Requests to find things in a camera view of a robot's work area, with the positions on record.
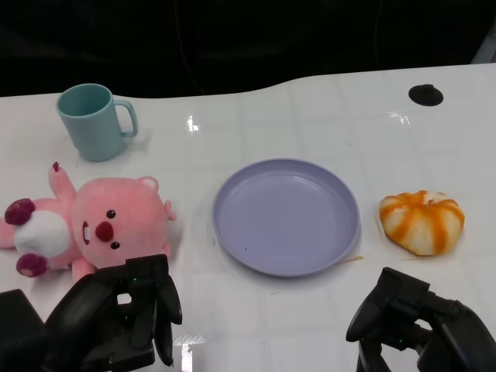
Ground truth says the pink plush beaver doll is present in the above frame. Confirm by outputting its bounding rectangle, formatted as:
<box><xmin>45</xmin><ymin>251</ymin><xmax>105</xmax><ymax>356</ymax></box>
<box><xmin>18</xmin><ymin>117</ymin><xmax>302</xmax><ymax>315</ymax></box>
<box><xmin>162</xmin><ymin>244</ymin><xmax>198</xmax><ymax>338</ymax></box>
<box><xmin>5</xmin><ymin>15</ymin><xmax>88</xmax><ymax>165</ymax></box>
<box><xmin>0</xmin><ymin>161</ymin><xmax>177</xmax><ymax>281</ymax></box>

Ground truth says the orange striped white bun toy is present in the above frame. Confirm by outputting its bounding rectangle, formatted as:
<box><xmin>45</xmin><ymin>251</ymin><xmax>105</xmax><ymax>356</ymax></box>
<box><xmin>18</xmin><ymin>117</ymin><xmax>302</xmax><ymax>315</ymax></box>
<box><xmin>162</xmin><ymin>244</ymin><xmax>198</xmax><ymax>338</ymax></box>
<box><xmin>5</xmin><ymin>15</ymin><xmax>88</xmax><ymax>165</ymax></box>
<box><xmin>378</xmin><ymin>190</ymin><xmax>466</xmax><ymax>257</ymax></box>

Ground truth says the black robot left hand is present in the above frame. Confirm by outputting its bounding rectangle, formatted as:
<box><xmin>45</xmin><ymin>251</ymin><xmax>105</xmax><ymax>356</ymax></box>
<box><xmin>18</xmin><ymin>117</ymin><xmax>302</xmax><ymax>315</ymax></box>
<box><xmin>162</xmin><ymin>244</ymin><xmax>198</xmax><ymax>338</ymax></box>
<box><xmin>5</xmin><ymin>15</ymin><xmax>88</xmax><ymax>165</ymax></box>
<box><xmin>40</xmin><ymin>253</ymin><xmax>184</xmax><ymax>372</ymax></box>

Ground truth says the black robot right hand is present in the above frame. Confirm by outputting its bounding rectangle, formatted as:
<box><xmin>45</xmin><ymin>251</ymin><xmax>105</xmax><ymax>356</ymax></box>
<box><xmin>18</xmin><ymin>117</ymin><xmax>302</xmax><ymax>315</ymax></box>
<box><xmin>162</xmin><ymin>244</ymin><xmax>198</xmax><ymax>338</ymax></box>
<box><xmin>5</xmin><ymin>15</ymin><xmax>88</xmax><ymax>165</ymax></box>
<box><xmin>346</xmin><ymin>267</ymin><xmax>496</xmax><ymax>372</ymax></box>

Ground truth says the purple plastic plate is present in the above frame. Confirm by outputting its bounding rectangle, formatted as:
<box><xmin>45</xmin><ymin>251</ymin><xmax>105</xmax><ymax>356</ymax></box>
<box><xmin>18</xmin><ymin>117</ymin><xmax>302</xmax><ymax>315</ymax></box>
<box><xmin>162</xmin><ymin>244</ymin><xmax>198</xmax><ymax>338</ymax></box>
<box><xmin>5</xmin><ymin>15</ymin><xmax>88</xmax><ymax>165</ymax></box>
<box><xmin>212</xmin><ymin>157</ymin><xmax>362</xmax><ymax>278</ymax></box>

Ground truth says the teal plastic mug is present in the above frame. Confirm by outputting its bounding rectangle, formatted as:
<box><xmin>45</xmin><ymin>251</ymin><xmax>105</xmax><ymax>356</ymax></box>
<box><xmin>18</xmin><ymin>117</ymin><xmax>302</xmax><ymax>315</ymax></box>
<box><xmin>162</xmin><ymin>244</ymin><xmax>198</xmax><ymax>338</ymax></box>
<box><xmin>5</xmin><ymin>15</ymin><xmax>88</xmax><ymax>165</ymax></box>
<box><xmin>56</xmin><ymin>83</ymin><xmax>140</xmax><ymax>163</ymax></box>

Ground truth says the black round table grommet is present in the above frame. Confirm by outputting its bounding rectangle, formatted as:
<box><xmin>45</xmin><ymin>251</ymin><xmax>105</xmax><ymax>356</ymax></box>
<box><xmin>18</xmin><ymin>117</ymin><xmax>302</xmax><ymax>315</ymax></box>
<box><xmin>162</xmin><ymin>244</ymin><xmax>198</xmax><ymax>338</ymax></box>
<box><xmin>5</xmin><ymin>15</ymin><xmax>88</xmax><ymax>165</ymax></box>
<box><xmin>408</xmin><ymin>83</ymin><xmax>444</xmax><ymax>106</ymax></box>

